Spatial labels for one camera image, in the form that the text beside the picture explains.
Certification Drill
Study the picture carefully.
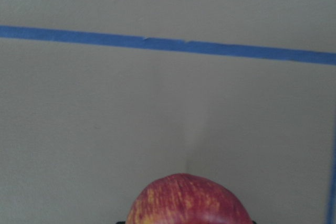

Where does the lone red yellow apple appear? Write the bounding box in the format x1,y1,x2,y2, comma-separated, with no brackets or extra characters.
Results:
126,173,253,223

